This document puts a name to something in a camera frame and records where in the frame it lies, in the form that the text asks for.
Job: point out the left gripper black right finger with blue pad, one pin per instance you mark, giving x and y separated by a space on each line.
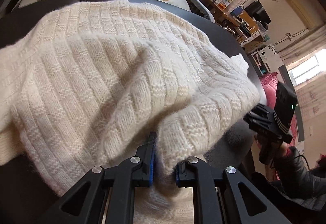
224 196

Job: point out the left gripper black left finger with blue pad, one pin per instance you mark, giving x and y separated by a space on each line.
106 195

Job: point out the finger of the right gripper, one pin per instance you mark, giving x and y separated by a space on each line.
263 127
264 112

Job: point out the cream knitted sweater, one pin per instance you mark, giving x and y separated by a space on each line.
87 84

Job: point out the small side window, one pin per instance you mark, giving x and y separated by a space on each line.
305 71

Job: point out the black monitor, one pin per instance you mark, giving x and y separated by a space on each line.
257 11

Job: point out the blue handbag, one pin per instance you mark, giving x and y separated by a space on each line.
237 11

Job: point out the cluttered wooden desk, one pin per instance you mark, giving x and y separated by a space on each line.
243 27

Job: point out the wall air conditioner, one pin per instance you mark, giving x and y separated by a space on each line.
301 12

